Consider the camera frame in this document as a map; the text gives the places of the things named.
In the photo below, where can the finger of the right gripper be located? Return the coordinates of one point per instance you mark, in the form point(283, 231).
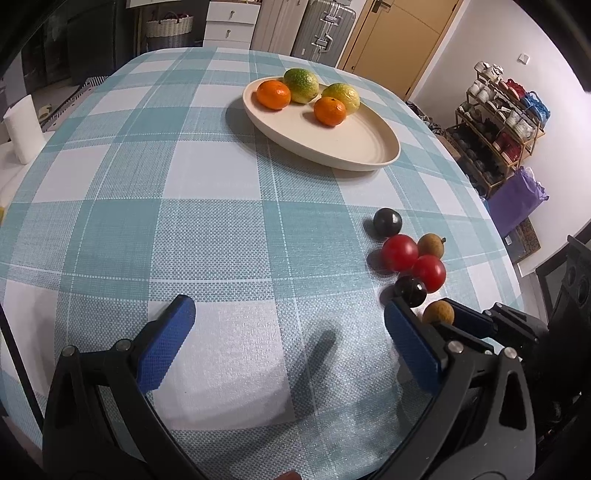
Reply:
point(466, 318)

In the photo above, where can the beige suitcase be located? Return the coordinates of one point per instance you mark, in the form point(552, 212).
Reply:
point(277, 25)

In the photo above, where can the large green passion fruit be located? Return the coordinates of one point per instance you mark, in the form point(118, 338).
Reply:
point(303, 85)

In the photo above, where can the woven laundry basket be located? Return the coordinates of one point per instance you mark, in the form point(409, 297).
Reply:
point(170, 31)

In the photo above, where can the dark plum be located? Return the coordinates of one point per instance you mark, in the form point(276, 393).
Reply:
point(412, 290)
point(387, 222)

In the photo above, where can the red tomato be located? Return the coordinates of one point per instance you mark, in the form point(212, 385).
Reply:
point(431, 271)
point(399, 253)

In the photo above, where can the cream oval plate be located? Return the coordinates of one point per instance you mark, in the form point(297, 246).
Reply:
point(363, 142)

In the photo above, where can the brown longan fruit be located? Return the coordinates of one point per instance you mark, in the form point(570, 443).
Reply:
point(432, 244)
point(439, 311)

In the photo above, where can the purple bag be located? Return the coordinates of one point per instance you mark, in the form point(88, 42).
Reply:
point(515, 200)

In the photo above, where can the white paper towel roll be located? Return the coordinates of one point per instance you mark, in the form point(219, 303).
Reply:
point(24, 130)

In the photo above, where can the white drawer cabinet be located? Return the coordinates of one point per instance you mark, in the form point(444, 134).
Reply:
point(230, 24)

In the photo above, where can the wooden door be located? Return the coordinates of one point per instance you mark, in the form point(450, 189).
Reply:
point(393, 42)

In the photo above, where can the silver suitcase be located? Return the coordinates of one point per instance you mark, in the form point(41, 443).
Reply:
point(324, 31)

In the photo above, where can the tea set shelf rack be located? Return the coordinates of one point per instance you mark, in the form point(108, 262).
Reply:
point(497, 128)

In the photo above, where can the yellow green passion fruit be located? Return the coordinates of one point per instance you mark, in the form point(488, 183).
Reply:
point(344, 93)

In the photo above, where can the teal plaid tablecloth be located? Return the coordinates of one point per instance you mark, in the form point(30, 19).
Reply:
point(158, 185)

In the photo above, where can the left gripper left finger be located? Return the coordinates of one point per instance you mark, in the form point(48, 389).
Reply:
point(99, 422)

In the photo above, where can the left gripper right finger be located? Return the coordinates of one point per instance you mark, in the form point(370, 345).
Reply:
point(479, 423)

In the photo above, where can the orange mandarin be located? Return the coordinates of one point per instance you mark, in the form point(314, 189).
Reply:
point(329, 111)
point(273, 94)

